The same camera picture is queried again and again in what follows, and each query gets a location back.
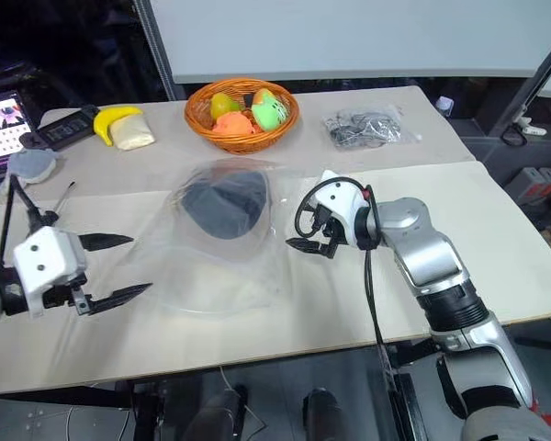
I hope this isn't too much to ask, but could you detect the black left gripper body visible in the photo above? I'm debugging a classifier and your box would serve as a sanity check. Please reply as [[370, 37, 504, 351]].
[[40, 270, 96, 318]]

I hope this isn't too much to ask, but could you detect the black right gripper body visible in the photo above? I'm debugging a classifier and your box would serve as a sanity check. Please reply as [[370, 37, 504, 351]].
[[318, 206, 351, 248]]

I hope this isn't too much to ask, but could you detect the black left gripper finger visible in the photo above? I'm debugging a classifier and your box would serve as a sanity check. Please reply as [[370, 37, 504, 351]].
[[77, 232, 135, 252], [88, 283, 154, 316]]

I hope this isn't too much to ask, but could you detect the clear plastic bag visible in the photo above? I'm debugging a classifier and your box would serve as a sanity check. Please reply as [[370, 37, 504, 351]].
[[136, 157, 296, 319]]

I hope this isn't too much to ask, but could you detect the dark grey cloth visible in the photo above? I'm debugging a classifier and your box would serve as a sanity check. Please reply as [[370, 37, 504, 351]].
[[178, 171, 272, 242]]

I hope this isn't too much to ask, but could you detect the grey round cloth pad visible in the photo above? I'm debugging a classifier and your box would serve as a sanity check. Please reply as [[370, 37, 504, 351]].
[[7, 146, 63, 185]]

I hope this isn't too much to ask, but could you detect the yellow toy banana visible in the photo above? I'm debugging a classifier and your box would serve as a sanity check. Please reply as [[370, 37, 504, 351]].
[[92, 106, 145, 148]]

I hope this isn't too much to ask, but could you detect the black flat device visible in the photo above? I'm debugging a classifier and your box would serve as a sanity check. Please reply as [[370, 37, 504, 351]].
[[30, 104, 102, 151]]

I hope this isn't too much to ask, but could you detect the orange wicker basket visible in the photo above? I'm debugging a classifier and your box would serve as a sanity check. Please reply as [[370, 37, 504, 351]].
[[184, 77, 301, 154]]

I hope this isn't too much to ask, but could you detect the orange toy fruit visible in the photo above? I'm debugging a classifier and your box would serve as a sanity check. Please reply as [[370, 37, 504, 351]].
[[211, 110, 259, 136]]

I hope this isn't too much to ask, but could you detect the yellow-green toy pear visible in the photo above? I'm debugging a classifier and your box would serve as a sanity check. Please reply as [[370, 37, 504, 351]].
[[210, 92, 242, 119]]

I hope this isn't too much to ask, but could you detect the white whiteboard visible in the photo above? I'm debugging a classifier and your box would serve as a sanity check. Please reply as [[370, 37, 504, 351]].
[[148, 0, 551, 85]]

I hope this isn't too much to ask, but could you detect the grey whiteboard stand leg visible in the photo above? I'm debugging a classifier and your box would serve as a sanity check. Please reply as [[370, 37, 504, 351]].
[[488, 43, 551, 140], [136, 0, 177, 103]]

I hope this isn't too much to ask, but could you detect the grey and red power strip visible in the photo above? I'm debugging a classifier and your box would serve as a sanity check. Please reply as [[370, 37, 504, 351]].
[[508, 166, 551, 204]]

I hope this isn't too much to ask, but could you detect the white power strip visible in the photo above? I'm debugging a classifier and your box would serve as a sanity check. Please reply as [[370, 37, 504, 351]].
[[515, 116, 548, 137]]

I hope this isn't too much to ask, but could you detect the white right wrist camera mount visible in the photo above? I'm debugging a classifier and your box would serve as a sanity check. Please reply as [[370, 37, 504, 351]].
[[313, 169, 374, 250]]

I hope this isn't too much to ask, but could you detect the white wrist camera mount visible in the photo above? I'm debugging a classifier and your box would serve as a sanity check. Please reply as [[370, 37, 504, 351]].
[[12, 226, 89, 318], [313, 169, 374, 250]]

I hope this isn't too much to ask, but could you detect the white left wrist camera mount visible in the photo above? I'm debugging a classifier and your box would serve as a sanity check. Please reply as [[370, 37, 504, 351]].
[[12, 226, 89, 318]]

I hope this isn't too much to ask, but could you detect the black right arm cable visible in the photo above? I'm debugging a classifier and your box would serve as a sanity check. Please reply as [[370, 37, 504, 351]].
[[293, 179, 399, 392]]

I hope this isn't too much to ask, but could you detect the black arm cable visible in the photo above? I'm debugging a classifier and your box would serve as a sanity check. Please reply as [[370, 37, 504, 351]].
[[293, 179, 399, 392], [0, 173, 59, 273]]

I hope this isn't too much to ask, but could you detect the thin dark-handled tool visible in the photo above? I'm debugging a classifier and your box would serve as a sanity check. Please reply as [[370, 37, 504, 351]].
[[51, 180, 77, 215]]

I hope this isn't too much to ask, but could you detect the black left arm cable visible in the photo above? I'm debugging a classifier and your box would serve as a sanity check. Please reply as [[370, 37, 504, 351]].
[[0, 173, 59, 273]]

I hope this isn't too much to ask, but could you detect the clear bag of black cables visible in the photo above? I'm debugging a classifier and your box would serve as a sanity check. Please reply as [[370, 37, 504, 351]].
[[320, 103, 404, 150]]

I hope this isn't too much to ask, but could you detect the thin white cable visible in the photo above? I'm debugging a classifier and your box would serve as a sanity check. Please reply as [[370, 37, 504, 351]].
[[65, 365, 241, 441]]

